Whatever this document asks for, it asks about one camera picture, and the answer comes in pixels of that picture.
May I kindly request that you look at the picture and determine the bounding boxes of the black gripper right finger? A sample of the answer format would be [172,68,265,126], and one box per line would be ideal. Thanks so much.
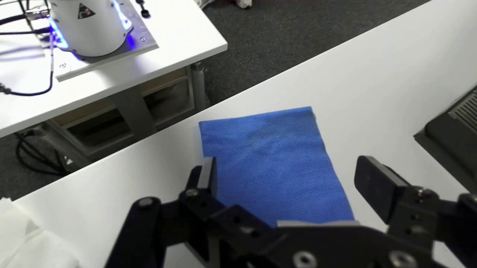
[354,156,477,268]

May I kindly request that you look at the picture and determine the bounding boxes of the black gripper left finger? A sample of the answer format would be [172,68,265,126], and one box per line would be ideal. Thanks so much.
[104,157,280,268]

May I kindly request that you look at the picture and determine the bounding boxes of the blue cloth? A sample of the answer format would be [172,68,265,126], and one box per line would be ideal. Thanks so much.
[198,105,356,230]

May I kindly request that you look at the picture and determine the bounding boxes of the black coffee machine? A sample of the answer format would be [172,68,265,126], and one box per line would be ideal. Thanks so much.
[412,84,477,196]

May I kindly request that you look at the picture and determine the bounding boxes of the black power supply box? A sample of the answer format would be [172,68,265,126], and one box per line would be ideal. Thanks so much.
[16,124,86,178]

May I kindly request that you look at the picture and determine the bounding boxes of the white robot table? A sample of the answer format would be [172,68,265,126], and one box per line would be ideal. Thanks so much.
[0,0,229,176]

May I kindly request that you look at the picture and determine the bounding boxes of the small black tool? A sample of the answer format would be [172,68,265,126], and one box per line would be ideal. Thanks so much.
[135,0,151,22]

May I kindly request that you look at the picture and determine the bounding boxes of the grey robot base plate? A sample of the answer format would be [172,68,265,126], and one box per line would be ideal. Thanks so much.
[49,0,160,84]

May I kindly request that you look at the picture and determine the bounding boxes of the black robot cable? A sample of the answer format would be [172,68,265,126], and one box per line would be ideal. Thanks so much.
[0,0,56,99]

